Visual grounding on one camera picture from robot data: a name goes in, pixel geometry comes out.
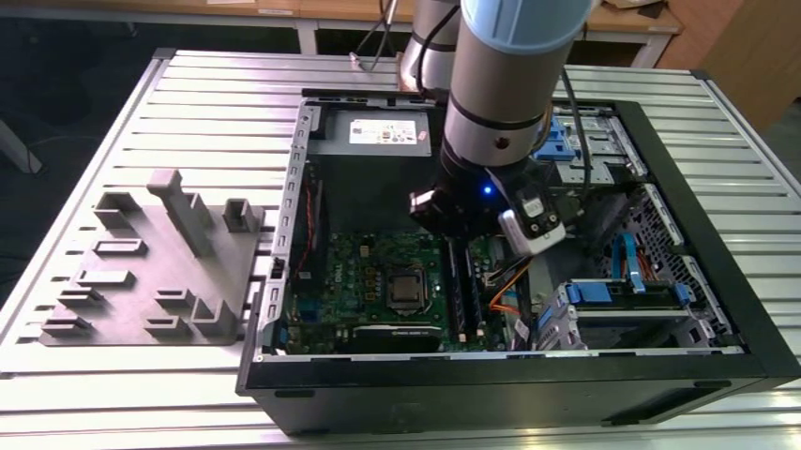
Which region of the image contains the grey power supply unit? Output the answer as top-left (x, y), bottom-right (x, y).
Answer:
top-left (310, 111), bottom-right (448, 232)

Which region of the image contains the black CPU socket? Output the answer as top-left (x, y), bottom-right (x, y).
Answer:
top-left (381, 261), bottom-right (434, 314)

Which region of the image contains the blue disk carrier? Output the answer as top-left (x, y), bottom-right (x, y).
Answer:
top-left (531, 116), bottom-right (575, 161)
top-left (565, 279), bottom-right (695, 311)

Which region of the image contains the silver CPU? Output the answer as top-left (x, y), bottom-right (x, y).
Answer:
top-left (386, 273), bottom-right (428, 305)

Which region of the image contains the green motherboard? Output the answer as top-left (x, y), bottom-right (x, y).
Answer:
top-left (281, 229), bottom-right (502, 353)

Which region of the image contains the metal drive cage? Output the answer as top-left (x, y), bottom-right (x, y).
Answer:
top-left (537, 107), bottom-right (648, 213)
top-left (536, 278), bottom-right (735, 352)

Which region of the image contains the black graphics card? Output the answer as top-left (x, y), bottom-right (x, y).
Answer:
top-left (337, 322), bottom-right (448, 353)

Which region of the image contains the black PC case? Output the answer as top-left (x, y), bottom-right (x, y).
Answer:
top-left (234, 86), bottom-right (801, 437)

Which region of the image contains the grey parts rack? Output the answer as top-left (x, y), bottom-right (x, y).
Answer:
top-left (38, 168), bottom-right (281, 348)

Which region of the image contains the brown wooden cabinet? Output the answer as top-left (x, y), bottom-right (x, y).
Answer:
top-left (656, 0), bottom-right (801, 137)

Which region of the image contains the grey chair leg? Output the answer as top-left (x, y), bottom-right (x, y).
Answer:
top-left (0, 119), bottom-right (45, 174)

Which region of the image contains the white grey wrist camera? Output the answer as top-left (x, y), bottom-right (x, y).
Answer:
top-left (497, 180), bottom-right (569, 257)

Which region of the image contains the black wire bundle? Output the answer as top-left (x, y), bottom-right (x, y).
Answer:
top-left (485, 224), bottom-right (604, 286)

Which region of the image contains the orange wire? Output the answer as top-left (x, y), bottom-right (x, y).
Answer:
top-left (490, 275), bottom-right (525, 315)

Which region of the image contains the black camera cable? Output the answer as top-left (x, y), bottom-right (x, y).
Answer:
top-left (559, 74), bottom-right (595, 199)
top-left (414, 3), bottom-right (464, 96)

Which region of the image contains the red wire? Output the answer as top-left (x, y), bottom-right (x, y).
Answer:
top-left (293, 161), bottom-right (322, 278)

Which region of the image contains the blue flat data cable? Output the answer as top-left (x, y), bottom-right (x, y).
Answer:
top-left (611, 232), bottom-right (652, 295)

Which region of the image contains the black cable metal plug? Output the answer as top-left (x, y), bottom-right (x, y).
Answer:
top-left (348, 0), bottom-right (404, 73)

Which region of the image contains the wooden desk white frame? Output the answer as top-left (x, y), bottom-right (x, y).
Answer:
top-left (0, 0), bottom-right (685, 69)

